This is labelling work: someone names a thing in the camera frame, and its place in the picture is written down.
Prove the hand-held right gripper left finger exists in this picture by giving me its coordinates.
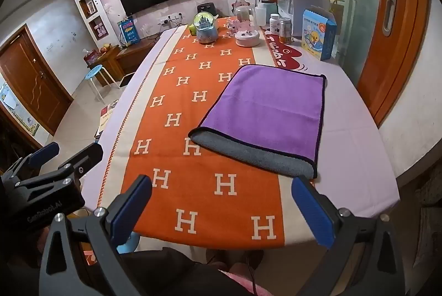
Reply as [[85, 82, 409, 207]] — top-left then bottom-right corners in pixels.
[[39, 175, 153, 296]]

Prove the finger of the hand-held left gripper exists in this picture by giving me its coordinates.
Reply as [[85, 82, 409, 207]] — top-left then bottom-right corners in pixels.
[[15, 143, 104, 196], [0, 142, 60, 187]]

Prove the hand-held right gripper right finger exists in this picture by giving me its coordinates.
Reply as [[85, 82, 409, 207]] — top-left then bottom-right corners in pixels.
[[291, 176, 405, 296]]

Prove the purple and grey towel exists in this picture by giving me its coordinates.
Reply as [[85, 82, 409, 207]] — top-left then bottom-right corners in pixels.
[[188, 64, 328, 180]]

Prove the flat printed box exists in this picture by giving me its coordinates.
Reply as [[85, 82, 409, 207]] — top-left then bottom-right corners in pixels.
[[94, 102, 120, 139]]

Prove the brown wooden door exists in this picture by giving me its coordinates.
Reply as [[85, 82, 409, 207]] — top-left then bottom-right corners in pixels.
[[0, 23, 74, 137]]

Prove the person's dark clothing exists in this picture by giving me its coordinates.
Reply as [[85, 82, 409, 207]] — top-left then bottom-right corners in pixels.
[[120, 245, 278, 296]]

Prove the blue round stool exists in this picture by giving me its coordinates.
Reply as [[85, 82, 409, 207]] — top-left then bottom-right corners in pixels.
[[84, 64, 113, 105]]

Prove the pink tissue box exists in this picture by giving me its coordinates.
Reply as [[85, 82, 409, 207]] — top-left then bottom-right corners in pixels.
[[83, 50, 101, 65]]

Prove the wooden television cabinet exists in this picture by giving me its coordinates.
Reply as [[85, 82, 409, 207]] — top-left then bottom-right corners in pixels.
[[86, 37, 160, 90]]

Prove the orange letter-print blanket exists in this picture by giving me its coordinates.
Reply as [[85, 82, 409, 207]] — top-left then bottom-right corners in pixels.
[[96, 16, 315, 245]]

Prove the blue printed carton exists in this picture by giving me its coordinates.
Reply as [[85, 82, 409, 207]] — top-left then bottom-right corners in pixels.
[[117, 17, 140, 45]]

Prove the wooden framed glass sliding door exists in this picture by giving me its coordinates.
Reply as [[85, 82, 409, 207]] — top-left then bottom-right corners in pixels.
[[260, 0, 433, 127]]

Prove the red and white printed mat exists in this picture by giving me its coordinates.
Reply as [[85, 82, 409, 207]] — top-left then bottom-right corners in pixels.
[[262, 27, 310, 71]]

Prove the blue castle snow globe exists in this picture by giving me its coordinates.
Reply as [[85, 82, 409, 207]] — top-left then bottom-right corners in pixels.
[[192, 12, 219, 44]]

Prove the blue cartoon print box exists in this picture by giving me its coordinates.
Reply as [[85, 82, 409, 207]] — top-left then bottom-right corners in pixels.
[[299, 5, 338, 62]]

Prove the amber jar with silver lid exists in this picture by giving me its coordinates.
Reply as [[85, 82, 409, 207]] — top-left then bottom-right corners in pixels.
[[278, 18, 293, 44]]

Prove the pink carousel music box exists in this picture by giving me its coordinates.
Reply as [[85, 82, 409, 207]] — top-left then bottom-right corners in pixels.
[[226, 5, 261, 48]]

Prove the white water dispenser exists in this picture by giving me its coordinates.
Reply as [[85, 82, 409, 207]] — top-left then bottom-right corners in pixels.
[[278, 0, 333, 40]]

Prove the white plastic jar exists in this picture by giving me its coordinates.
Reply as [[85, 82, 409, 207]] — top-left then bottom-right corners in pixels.
[[254, 6, 268, 27]]

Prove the wall poster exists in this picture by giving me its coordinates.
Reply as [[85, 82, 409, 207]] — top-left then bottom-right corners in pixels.
[[0, 81, 39, 137]]

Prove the white wall niche shelving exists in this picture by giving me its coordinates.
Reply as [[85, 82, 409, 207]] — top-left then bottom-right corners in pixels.
[[70, 0, 110, 40]]

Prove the silver door handle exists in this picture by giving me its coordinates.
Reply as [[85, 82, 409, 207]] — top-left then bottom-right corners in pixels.
[[382, 0, 398, 37]]

